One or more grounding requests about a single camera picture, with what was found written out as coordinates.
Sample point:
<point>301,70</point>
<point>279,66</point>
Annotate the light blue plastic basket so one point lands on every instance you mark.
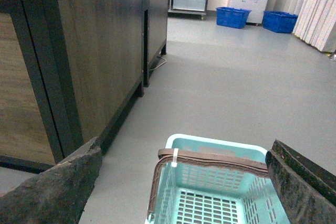
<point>203,180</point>

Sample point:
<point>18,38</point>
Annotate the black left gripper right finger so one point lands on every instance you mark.
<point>305,189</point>

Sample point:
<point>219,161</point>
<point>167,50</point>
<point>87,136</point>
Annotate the blue plastic basket right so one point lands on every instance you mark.
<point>279,22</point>

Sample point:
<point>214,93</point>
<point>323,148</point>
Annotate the blue plastic basket left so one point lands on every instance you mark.
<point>232,17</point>

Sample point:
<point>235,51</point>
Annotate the wooden display stand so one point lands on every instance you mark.
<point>69,70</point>

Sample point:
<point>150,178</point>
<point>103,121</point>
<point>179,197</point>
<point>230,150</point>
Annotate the white curtain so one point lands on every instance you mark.
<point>316,24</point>

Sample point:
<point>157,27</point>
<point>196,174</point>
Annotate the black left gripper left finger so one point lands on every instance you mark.
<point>57,195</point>

